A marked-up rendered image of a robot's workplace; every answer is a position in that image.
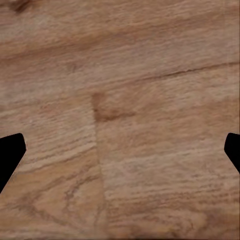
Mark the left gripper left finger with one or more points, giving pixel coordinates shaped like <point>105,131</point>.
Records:
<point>12,149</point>

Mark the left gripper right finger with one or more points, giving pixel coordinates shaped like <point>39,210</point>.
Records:
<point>232,149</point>

